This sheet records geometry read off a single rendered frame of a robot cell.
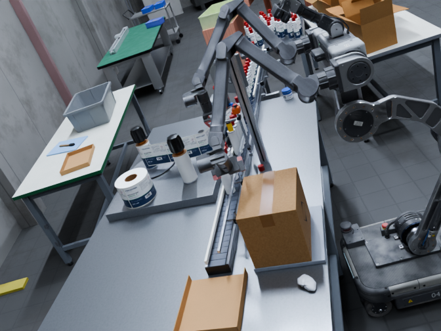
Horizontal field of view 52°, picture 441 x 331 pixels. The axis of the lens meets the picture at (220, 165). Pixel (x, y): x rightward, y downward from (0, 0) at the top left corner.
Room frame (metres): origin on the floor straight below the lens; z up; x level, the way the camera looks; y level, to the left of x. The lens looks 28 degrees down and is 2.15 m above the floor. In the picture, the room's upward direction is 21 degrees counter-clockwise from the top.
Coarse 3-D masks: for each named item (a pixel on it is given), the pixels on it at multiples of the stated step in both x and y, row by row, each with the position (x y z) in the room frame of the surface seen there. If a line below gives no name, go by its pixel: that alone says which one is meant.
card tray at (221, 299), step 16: (192, 288) 1.49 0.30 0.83; (208, 288) 1.46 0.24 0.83; (224, 288) 1.42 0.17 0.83; (240, 288) 1.39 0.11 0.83; (192, 304) 1.40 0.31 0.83; (208, 304) 1.37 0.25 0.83; (224, 304) 1.34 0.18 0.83; (240, 304) 1.28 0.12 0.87; (176, 320) 1.31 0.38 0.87; (192, 320) 1.32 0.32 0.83; (208, 320) 1.29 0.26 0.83; (224, 320) 1.26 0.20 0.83; (240, 320) 1.22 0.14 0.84
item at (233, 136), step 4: (228, 132) 2.39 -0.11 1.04; (232, 132) 2.38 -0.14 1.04; (228, 136) 2.40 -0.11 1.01; (232, 136) 2.38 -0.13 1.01; (236, 136) 2.39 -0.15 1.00; (232, 140) 2.39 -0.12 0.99; (236, 140) 2.39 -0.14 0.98; (232, 144) 2.39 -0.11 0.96; (236, 144) 2.38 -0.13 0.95; (236, 148) 2.39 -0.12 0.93; (236, 152) 2.39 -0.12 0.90
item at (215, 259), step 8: (248, 128) 2.69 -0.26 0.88; (248, 136) 2.58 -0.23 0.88; (240, 176) 2.15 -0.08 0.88; (240, 184) 2.08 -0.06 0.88; (224, 192) 2.05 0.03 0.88; (224, 200) 1.98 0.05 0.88; (232, 200) 1.95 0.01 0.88; (224, 208) 1.91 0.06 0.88; (232, 208) 1.88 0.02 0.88; (232, 216) 1.82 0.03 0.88; (232, 224) 1.76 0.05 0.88; (216, 232) 1.74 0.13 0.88; (224, 232) 1.72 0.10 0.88; (216, 240) 1.69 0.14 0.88; (224, 240) 1.66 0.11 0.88; (216, 248) 1.63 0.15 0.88; (224, 248) 1.61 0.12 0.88; (216, 256) 1.58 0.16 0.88; (224, 256) 1.56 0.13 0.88; (208, 264) 1.55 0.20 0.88; (216, 264) 1.53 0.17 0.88; (224, 264) 1.51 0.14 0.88
